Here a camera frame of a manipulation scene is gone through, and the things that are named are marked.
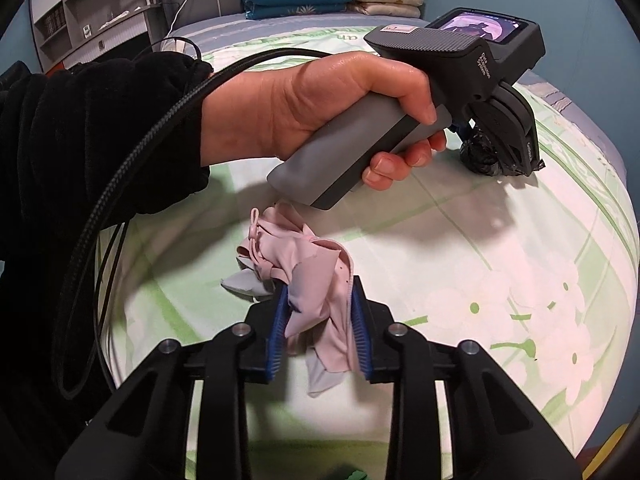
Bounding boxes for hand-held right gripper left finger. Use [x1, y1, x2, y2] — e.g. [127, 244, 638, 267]
[55, 285, 291, 480]

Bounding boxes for grey shelf unit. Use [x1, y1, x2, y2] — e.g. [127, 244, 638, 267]
[27, 0, 166, 73]

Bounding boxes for green printed blanket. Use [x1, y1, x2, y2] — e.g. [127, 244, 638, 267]
[95, 25, 640, 476]

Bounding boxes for person's left hand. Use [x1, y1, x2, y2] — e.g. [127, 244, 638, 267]
[200, 51, 448, 192]

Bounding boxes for black braided cable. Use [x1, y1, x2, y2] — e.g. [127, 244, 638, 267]
[57, 49, 361, 398]

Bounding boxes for row of books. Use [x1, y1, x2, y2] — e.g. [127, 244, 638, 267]
[41, 10, 69, 42]

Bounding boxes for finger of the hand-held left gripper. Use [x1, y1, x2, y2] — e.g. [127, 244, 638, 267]
[450, 82, 543, 177]

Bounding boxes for yellow plastic rim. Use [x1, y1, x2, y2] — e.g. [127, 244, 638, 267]
[587, 422, 633, 463]

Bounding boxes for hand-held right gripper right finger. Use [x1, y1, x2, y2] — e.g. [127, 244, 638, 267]
[350, 275, 583, 480]

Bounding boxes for thin black cable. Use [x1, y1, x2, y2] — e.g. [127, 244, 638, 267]
[95, 222, 128, 386]

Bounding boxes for person's left forearm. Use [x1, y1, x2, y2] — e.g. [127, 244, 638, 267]
[0, 51, 216, 341]

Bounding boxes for pink cloth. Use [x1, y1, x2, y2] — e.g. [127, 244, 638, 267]
[221, 202, 363, 401]

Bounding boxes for black plastic bag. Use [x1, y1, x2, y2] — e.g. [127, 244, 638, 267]
[459, 127, 546, 177]

